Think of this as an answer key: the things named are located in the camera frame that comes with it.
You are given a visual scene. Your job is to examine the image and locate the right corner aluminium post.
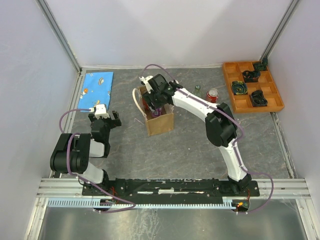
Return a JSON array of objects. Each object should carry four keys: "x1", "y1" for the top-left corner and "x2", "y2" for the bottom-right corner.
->
[{"x1": 259, "y1": 0, "x2": 301, "y2": 60}]

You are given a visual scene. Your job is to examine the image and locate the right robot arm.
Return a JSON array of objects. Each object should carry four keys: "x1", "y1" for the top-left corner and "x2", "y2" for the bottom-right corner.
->
[{"x1": 139, "y1": 74, "x2": 252, "y2": 196}]

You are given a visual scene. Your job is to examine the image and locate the red soda can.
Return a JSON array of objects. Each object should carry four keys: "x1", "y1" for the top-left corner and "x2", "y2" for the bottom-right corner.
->
[{"x1": 142, "y1": 99, "x2": 151, "y2": 112}]

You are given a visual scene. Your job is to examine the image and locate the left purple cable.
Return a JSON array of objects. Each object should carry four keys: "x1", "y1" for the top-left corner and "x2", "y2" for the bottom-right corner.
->
[{"x1": 58, "y1": 108, "x2": 137, "y2": 214}]

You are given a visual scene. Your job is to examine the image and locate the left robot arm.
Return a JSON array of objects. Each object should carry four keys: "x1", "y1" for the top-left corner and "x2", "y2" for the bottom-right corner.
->
[{"x1": 50, "y1": 110, "x2": 122, "y2": 195}]

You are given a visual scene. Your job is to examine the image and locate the blue patterned cloth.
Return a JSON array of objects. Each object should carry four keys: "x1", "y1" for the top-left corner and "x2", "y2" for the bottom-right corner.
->
[{"x1": 77, "y1": 71, "x2": 114, "y2": 109}]

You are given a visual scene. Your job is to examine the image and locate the rolled green blue sock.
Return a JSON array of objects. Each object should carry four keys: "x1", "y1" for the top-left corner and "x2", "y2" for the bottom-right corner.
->
[{"x1": 231, "y1": 81, "x2": 248, "y2": 96}]

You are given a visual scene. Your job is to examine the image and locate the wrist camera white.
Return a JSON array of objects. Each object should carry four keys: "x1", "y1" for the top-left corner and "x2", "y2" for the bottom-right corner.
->
[
  {"x1": 139, "y1": 75, "x2": 153, "y2": 94},
  {"x1": 90, "y1": 104, "x2": 110, "y2": 119}
]

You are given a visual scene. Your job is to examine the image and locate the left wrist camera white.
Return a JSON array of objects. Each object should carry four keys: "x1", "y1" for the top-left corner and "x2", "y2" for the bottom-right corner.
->
[{"x1": 90, "y1": 104, "x2": 110, "y2": 119}]

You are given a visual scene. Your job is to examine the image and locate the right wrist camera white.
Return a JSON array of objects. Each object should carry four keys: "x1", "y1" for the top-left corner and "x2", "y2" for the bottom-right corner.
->
[{"x1": 139, "y1": 75, "x2": 153, "y2": 94}]

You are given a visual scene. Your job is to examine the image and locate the rolled sock corner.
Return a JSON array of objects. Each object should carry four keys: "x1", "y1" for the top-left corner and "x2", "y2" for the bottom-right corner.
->
[{"x1": 252, "y1": 56, "x2": 268, "y2": 72}]

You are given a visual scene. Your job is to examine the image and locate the rolled black sock lower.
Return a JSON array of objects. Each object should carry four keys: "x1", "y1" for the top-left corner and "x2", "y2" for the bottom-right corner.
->
[{"x1": 250, "y1": 89, "x2": 268, "y2": 107}]

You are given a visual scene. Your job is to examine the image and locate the purple soda can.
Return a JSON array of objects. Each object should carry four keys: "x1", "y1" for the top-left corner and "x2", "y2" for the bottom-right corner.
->
[{"x1": 151, "y1": 108, "x2": 162, "y2": 118}]

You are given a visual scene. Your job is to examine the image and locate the left corner aluminium post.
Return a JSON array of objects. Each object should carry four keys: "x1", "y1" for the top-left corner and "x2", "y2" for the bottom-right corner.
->
[{"x1": 36, "y1": 0, "x2": 82, "y2": 72}]

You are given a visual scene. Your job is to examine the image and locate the silver soda can front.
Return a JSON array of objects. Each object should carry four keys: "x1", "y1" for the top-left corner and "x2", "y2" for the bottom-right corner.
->
[{"x1": 205, "y1": 88, "x2": 219, "y2": 103}]

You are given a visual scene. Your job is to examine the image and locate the brown paper bag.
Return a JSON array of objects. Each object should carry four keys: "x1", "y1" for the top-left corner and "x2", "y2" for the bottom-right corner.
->
[{"x1": 132, "y1": 86, "x2": 174, "y2": 136}]

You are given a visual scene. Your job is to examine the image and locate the aluminium frame rail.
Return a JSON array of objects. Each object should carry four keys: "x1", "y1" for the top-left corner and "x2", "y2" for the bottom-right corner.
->
[{"x1": 36, "y1": 178, "x2": 311, "y2": 200}]

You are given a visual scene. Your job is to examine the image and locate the rolled black sock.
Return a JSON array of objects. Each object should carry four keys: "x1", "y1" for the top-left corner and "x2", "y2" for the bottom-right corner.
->
[
  {"x1": 242, "y1": 70, "x2": 261, "y2": 83},
  {"x1": 250, "y1": 89, "x2": 268, "y2": 107}
]

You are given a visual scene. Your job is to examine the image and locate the corner aluminium post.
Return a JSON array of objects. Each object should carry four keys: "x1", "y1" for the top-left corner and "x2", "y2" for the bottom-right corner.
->
[
  {"x1": 36, "y1": 0, "x2": 82, "y2": 72},
  {"x1": 259, "y1": 0, "x2": 301, "y2": 60}
]

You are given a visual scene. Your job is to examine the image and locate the rolled black sock upper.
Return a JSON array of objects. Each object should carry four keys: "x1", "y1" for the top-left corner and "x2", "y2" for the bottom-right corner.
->
[{"x1": 242, "y1": 70, "x2": 261, "y2": 83}]

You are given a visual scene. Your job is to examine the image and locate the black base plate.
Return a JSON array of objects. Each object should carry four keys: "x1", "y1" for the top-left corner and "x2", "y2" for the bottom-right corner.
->
[{"x1": 81, "y1": 178, "x2": 260, "y2": 207}]

